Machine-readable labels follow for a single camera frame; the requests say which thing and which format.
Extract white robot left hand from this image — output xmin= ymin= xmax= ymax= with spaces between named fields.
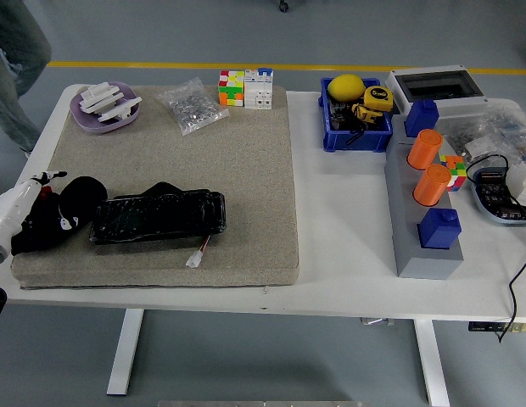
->
xmin=0 ymin=170 xmax=68 ymax=252

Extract black rag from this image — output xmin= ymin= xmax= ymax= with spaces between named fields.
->
xmin=10 ymin=176 xmax=109 ymax=255

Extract black panel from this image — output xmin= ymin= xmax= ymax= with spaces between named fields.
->
xmin=88 ymin=181 xmax=227 ymax=247

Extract purple tray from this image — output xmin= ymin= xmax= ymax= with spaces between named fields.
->
xmin=70 ymin=81 xmax=141 ymax=136

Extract person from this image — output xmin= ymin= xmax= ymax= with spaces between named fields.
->
xmin=0 ymin=0 xmax=52 ymax=156

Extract white plastic part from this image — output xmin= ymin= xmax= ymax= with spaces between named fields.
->
xmin=96 ymin=96 xmax=143 ymax=124
xmin=79 ymin=82 xmax=125 ymax=114

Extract white table leg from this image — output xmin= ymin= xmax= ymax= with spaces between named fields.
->
xmin=106 ymin=309 xmax=145 ymax=398
xmin=413 ymin=318 xmax=451 ymax=407

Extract clear bag of screws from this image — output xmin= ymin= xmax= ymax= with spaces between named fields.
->
xmin=154 ymin=76 xmax=230 ymax=137

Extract grey-brown mat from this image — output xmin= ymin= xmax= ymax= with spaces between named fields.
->
xmin=10 ymin=84 xmax=300 ymax=292

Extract large colourful puzzle cube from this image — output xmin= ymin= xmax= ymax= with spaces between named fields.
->
xmin=218 ymin=70 xmax=246 ymax=108

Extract white circuit breaker block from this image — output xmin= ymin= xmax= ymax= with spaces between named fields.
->
xmin=243 ymin=66 xmax=275 ymax=111

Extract blue plastic bin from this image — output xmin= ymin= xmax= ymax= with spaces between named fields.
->
xmin=317 ymin=76 xmax=395 ymax=153

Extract yellow lemon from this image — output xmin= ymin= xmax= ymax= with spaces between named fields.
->
xmin=327 ymin=74 xmax=367 ymax=103

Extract yellow black tool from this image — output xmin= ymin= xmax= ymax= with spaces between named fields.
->
xmin=350 ymin=103 xmax=383 ymax=126

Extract yellow tape measure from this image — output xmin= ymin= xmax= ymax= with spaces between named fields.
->
xmin=362 ymin=85 xmax=394 ymax=114

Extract grey block base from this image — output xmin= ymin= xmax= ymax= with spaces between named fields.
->
xmin=383 ymin=114 xmax=466 ymax=281

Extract orange cylinder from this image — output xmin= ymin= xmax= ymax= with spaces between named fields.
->
xmin=412 ymin=164 xmax=452 ymax=208
xmin=406 ymin=129 xmax=443 ymax=170

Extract blue square block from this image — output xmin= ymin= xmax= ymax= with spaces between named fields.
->
xmin=417 ymin=207 xmax=462 ymax=250
xmin=405 ymin=99 xmax=440 ymax=139

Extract small colourful puzzle cube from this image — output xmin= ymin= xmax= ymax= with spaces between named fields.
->
xmin=439 ymin=154 xmax=467 ymax=192

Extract clear bag of dark parts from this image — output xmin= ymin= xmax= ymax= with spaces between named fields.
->
xmin=437 ymin=117 xmax=484 ymax=160

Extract blue-grey tray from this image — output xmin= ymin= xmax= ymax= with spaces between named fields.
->
xmin=468 ymin=165 xmax=526 ymax=228

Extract black circuit boards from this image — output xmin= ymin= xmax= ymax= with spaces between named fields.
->
xmin=477 ymin=169 xmax=526 ymax=221

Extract black table controller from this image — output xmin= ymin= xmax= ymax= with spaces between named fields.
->
xmin=467 ymin=321 xmax=526 ymax=334

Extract large clear parts bag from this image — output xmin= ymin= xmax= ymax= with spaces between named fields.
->
xmin=470 ymin=99 xmax=526 ymax=170

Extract white plastic piece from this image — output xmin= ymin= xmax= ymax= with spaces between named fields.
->
xmin=506 ymin=163 xmax=526 ymax=209

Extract white wire connector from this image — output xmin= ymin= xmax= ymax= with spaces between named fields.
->
xmin=185 ymin=235 xmax=213 ymax=269

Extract grey electrical enclosure box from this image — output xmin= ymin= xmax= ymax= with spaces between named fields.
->
xmin=384 ymin=64 xmax=489 ymax=118

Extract black cable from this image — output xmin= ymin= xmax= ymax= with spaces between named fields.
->
xmin=465 ymin=154 xmax=526 ymax=344

